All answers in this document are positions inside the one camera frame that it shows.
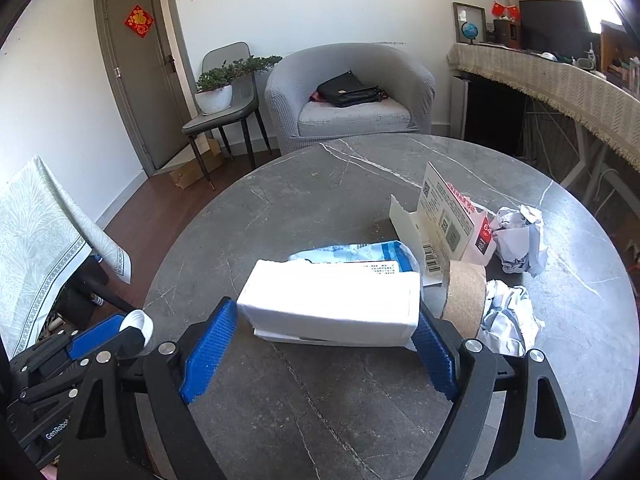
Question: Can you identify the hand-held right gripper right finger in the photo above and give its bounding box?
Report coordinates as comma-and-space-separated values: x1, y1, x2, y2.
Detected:
415, 310, 583, 480

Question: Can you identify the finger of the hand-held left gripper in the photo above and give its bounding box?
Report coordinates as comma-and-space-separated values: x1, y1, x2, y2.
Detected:
10, 328, 147, 404
12, 315, 128, 379

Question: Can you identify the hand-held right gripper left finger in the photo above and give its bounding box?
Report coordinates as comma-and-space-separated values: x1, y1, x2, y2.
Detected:
57, 297, 238, 480

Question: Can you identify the white plastic lid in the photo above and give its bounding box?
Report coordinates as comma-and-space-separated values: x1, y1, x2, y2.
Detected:
119, 310, 153, 347

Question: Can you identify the brown cardboard roll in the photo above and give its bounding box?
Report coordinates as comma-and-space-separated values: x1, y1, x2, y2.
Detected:
440, 260, 487, 341

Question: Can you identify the white paper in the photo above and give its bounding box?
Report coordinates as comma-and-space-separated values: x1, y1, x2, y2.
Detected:
487, 205, 548, 277
477, 280, 543, 358

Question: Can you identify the white rectangular package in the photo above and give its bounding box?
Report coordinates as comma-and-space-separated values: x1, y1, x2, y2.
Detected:
236, 259, 423, 348

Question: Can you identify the blue and white plastic bag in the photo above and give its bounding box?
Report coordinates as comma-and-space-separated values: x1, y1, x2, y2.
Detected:
288, 240, 423, 277

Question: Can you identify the white cardboard packaging box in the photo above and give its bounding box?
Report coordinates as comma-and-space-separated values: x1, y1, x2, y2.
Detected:
389, 161, 496, 288

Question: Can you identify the dark chair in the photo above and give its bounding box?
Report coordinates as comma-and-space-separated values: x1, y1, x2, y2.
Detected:
50, 255, 136, 326

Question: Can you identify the pale green patterned cloth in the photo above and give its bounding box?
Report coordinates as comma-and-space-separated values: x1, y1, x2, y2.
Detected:
0, 155, 132, 361

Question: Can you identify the brown cardboard box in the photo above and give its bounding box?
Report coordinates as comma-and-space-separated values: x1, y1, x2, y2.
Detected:
168, 137, 226, 190

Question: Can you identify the grey dining chair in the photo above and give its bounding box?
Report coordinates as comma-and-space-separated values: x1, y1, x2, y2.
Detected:
181, 41, 273, 191

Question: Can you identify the grey door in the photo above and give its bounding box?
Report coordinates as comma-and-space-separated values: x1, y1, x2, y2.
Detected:
93, 0, 191, 176

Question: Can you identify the grey armchair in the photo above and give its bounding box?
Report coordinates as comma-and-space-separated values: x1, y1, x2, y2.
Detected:
264, 42, 436, 156

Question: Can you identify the potted bonsai in white pot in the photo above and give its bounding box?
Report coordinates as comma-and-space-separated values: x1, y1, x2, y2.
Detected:
195, 55, 283, 116

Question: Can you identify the black handbag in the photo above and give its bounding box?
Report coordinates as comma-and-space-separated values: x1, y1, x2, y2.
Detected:
316, 71, 387, 109

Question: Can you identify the beige fringed tablecloth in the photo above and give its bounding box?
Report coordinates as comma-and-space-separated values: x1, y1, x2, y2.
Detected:
446, 42, 640, 171

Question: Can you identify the red diamond door decoration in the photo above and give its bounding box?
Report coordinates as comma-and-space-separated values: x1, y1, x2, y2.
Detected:
124, 5, 156, 39

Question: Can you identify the dark wooden box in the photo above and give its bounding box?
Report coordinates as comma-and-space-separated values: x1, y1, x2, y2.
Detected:
493, 17, 522, 47

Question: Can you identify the black monitor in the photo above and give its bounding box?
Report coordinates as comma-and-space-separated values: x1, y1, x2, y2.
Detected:
518, 0, 601, 54

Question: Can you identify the wooden desk organizer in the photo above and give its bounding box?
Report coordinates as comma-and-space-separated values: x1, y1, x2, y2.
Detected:
599, 20, 640, 96

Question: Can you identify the wooden picture frame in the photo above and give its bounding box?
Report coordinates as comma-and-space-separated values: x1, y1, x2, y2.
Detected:
452, 2, 487, 44

